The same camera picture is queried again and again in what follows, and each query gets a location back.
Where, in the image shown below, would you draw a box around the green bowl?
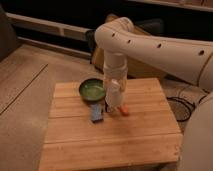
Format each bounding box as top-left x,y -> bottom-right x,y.
79,78 -> 105,102

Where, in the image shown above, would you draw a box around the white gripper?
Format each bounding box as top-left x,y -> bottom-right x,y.
103,63 -> 128,90

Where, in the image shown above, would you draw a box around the orange carrot toy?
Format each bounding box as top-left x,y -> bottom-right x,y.
118,105 -> 129,116

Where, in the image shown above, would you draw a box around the yellow cushion panel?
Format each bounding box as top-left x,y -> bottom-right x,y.
92,46 -> 166,79

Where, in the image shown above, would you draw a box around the blue sponge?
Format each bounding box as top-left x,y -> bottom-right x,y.
90,103 -> 103,123

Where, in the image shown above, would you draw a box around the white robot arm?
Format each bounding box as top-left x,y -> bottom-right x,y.
95,17 -> 213,171

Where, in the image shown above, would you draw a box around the black cables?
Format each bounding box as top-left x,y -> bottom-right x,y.
166,86 -> 209,123

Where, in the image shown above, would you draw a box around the wooden board table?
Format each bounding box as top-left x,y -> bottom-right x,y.
39,78 -> 182,171

